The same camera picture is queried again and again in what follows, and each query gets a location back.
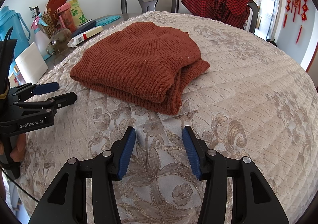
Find rust orange knit sweater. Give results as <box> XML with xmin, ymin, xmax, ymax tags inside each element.
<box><xmin>70</xmin><ymin>22</ymin><xmax>210</xmax><ymax>115</ymax></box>

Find person's left hand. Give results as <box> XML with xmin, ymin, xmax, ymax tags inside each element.
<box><xmin>10</xmin><ymin>134</ymin><xmax>26</xmax><ymax>162</ymax></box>

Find white card box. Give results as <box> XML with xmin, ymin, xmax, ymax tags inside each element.
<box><xmin>15</xmin><ymin>42</ymin><xmax>48</xmax><ymax>84</ymax></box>

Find white spray bottle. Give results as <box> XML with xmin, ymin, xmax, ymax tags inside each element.
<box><xmin>29</xmin><ymin>7</ymin><xmax>50</xmax><ymax>60</ymax></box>

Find glass jar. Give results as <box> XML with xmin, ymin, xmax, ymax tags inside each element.
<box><xmin>46</xmin><ymin>28</ymin><xmax>72</xmax><ymax>55</ymax></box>

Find woven basket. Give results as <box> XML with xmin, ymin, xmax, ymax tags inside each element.
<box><xmin>42</xmin><ymin>13</ymin><xmax>57</xmax><ymax>39</ymax></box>

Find blue plastic water jug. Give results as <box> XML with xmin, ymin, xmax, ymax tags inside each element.
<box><xmin>0</xmin><ymin>5</ymin><xmax>31</xmax><ymax>77</ymax></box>

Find dark blue flat case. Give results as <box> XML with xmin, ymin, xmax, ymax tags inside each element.
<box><xmin>72</xmin><ymin>20</ymin><xmax>96</xmax><ymax>38</ymax></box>

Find pink tumbler bottle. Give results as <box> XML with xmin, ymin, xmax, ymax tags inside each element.
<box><xmin>57</xmin><ymin>3</ymin><xmax>77</xmax><ymax>33</ymax></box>

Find green leaf print bag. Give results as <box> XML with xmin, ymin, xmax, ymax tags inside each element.
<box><xmin>69</xmin><ymin>0</ymin><xmax>88</xmax><ymax>27</ymax></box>

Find teal lace table mat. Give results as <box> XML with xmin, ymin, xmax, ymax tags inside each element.
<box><xmin>95</xmin><ymin>15</ymin><xmax>121</xmax><ymax>26</ymax></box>

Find red gift bag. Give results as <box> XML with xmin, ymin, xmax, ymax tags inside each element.
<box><xmin>46</xmin><ymin>0</ymin><xmax>67</xmax><ymax>24</ymax></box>

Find cream quilted floral tablecloth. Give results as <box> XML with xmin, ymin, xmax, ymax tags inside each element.
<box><xmin>18</xmin><ymin>12</ymin><xmax>317</xmax><ymax>223</ymax></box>

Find red black checked garment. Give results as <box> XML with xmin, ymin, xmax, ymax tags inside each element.
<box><xmin>181</xmin><ymin>0</ymin><xmax>253</xmax><ymax>29</ymax></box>

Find chair under checked garment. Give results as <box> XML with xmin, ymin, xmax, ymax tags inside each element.
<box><xmin>246</xmin><ymin>1</ymin><xmax>259</xmax><ymax>33</ymax></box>

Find red Chinese knot decorations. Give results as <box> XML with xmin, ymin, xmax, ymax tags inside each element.
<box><xmin>283</xmin><ymin>0</ymin><xmax>309</xmax><ymax>44</ymax></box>

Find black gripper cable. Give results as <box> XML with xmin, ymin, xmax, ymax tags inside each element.
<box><xmin>0</xmin><ymin>166</ymin><xmax>40</xmax><ymax>203</ymax></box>

